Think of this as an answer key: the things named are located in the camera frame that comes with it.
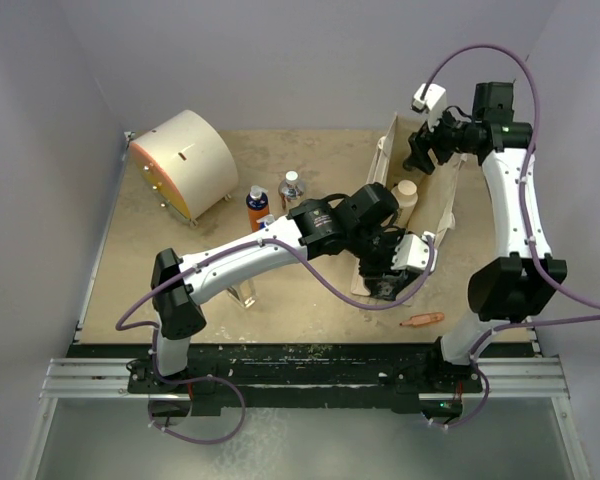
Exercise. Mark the canvas tote bag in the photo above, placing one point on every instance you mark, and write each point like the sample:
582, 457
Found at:
425, 201

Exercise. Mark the silver metallic bottle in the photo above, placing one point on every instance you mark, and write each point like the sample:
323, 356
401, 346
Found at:
291, 191

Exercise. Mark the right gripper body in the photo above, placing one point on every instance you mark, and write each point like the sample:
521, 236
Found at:
449, 135

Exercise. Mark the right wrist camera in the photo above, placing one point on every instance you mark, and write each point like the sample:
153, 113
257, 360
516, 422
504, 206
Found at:
430, 101

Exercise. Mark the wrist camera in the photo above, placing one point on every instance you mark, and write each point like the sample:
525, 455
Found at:
430, 101
413, 253

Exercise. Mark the clear square bottle front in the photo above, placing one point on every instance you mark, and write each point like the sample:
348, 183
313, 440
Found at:
243, 293

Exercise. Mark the dark blue orange pump bottle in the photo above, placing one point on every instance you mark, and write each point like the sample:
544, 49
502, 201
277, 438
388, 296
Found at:
257, 204

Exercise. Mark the white cylindrical box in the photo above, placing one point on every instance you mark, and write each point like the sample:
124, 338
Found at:
187, 163

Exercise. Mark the orange highlighter pen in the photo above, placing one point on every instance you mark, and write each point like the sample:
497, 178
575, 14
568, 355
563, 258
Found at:
422, 320

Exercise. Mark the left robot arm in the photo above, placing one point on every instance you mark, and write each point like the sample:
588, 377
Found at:
359, 224

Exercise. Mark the white bottle wooden cap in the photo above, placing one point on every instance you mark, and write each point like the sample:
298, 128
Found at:
406, 194

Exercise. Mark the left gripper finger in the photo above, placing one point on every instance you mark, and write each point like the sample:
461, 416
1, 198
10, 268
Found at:
376, 286
400, 282

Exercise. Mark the bright blue orange pump bottle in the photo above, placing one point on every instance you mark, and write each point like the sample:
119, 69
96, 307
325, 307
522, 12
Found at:
265, 221

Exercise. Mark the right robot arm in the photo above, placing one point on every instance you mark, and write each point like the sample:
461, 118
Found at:
523, 275

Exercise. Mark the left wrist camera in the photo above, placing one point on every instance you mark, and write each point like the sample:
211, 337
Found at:
413, 253

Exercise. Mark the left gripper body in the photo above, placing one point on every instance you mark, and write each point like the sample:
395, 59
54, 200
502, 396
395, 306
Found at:
375, 252

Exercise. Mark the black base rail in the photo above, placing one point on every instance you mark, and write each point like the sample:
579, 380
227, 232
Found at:
403, 378

